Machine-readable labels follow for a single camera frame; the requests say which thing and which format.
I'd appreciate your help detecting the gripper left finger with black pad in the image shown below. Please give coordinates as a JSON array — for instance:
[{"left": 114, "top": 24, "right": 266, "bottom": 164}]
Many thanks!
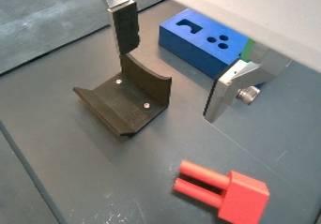
[{"left": 102, "top": 0, "right": 140, "bottom": 55}]

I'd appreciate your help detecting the red three prong object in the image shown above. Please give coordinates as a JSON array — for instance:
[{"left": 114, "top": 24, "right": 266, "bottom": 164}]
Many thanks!
[{"left": 172, "top": 160, "right": 270, "bottom": 224}]

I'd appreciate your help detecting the black curved fixture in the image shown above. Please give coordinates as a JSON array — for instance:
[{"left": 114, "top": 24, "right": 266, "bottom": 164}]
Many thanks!
[{"left": 72, "top": 54, "right": 171, "bottom": 136}]

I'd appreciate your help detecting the blue foam hole board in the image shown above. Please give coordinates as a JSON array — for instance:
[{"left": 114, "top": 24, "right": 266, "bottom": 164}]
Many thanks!
[{"left": 157, "top": 8, "right": 248, "bottom": 79}]

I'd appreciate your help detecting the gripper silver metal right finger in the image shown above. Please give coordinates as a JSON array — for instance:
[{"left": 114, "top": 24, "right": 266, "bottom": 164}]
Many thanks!
[{"left": 203, "top": 42, "right": 291, "bottom": 123}]

